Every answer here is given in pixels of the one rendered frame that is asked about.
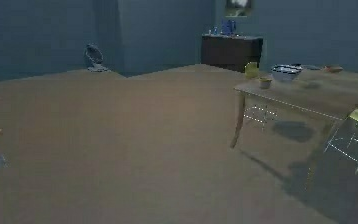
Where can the framed wall picture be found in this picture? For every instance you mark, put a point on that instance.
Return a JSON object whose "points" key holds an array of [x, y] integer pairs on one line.
{"points": [[239, 7]]}

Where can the small blue bottle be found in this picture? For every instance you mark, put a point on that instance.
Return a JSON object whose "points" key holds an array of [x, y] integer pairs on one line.
{"points": [[215, 31]]}

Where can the brown wooden dining table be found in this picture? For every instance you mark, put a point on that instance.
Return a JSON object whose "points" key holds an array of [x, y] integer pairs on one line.
{"points": [[320, 95]]}

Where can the grey flat plate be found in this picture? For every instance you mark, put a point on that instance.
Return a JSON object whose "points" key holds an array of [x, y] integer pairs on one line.
{"points": [[311, 67]]}

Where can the small tan cup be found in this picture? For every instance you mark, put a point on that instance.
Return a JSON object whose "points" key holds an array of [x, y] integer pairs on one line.
{"points": [[265, 82]]}

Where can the orange brown dish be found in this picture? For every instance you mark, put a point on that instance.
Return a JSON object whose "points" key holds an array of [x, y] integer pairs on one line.
{"points": [[333, 69]]}

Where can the dark brown sideboard cabinet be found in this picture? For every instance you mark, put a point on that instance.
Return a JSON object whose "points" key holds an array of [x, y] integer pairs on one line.
{"points": [[231, 51]]}

